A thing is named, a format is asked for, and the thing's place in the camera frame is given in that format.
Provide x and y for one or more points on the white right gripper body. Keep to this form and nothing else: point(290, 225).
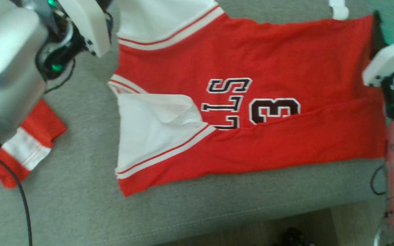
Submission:
point(388, 61)

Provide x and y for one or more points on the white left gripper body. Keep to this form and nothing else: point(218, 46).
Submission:
point(87, 24)

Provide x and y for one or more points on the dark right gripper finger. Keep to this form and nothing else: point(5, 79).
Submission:
point(376, 32)

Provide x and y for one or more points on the red shorts with white stripe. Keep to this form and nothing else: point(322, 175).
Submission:
point(43, 123)

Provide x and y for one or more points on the red white basketball jersey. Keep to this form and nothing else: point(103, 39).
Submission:
point(251, 51)

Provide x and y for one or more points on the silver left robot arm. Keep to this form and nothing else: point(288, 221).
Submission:
point(5, 68)

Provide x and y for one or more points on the large grey chaise cushion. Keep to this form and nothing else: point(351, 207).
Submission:
point(80, 205)

